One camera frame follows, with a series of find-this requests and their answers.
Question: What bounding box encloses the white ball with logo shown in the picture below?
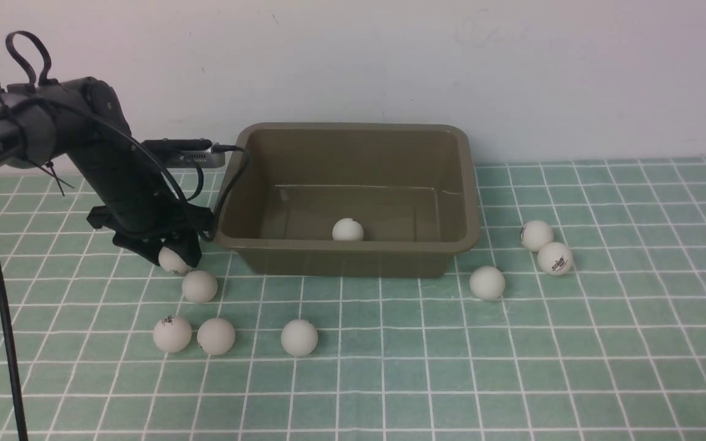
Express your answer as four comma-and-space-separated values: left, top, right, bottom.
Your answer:
537, 242, 574, 276
152, 315, 192, 353

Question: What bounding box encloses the green checked tablecloth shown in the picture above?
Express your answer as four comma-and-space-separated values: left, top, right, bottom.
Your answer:
0, 158, 706, 440

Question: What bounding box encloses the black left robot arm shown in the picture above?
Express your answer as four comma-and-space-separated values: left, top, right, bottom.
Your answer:
0, 77, 213, 267

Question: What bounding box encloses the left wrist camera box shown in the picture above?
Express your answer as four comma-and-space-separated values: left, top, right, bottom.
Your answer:
141, 138, 226, 168

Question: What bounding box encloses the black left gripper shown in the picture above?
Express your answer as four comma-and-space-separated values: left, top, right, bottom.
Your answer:
86, 178, 214, 268

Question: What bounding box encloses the olive green plastic bin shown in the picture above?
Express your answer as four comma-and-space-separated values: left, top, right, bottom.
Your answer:
214, 122, 481, 278

